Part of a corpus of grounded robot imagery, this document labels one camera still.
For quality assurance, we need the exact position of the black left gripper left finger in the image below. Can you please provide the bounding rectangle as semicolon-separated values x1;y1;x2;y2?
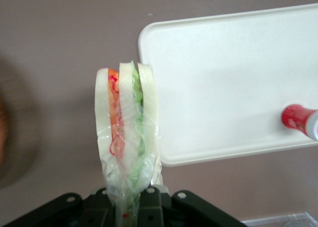
7;188;117;227

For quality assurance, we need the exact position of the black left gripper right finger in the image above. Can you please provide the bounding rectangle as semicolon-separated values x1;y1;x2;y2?
139;186;246;227

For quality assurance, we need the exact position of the plastic sandwich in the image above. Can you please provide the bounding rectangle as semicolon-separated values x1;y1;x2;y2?
94;60;164;227

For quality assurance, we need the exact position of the clear plastic container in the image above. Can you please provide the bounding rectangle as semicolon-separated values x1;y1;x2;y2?
242;212;318;227

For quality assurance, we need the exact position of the white cutting board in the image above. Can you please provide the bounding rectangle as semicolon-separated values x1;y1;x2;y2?
137;2;318;167

